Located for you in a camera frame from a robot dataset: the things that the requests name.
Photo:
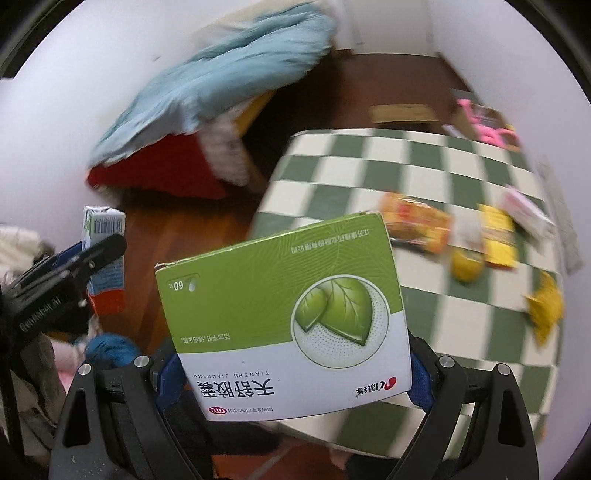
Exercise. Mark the pink plastic toy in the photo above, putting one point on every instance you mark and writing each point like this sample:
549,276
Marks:
485,124

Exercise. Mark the green checkered table cloth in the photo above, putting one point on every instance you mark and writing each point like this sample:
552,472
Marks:
369,170

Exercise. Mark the green and white medicine box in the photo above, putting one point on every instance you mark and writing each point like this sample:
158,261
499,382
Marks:
258,304

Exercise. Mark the blue yarn bundle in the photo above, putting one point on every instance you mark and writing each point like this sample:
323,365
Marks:
113,348

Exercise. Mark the brown cardboard box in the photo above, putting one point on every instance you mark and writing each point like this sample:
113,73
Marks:
404,114

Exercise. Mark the white and pink packet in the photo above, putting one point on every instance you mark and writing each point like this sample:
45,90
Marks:
526,210

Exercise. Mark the yellow round fruit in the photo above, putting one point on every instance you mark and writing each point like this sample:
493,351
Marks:
467,265

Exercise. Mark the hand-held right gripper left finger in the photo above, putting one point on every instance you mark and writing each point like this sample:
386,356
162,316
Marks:
169,384

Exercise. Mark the light blue blanket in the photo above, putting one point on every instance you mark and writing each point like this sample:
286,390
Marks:
207,87

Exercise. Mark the red cushion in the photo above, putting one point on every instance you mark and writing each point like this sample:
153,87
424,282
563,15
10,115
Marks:
171,168

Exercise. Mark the yellow flat packet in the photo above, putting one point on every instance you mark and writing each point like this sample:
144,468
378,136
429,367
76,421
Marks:
497,235

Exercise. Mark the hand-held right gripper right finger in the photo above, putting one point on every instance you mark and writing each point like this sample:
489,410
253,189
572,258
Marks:
422,378

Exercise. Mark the crumpled yellow wrapper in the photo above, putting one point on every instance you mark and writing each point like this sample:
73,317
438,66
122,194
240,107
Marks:
547,304

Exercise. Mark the small white orange carton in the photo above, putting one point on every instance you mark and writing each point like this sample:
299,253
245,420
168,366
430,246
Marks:
107,286

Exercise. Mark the orange snack packet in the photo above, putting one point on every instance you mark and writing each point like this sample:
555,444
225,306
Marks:
415,221

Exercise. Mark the white fluffy cloth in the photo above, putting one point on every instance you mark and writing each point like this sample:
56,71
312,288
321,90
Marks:
21,247

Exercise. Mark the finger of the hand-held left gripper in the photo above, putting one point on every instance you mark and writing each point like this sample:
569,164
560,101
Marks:
106,251

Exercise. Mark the white striped cloth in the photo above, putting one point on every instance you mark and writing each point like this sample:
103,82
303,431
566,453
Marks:
226,152

